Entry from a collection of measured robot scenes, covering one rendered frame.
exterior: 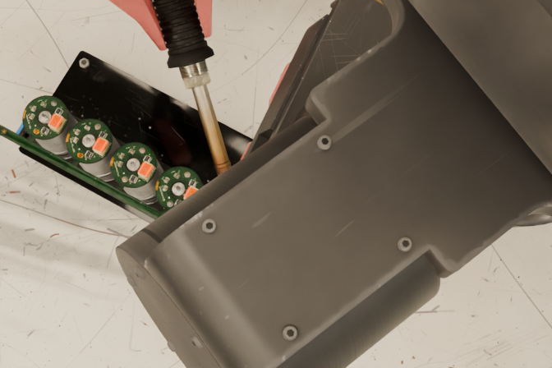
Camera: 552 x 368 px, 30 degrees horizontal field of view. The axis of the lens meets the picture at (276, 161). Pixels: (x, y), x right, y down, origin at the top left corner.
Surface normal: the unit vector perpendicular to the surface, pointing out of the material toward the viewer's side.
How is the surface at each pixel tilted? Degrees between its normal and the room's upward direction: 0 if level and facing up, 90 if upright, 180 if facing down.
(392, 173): 11
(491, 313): 0
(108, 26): 0
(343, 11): 20
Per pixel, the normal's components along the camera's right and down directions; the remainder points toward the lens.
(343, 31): 0.28, -0.11
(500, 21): -0.65, 0.38
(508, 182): 0.15, -0.29
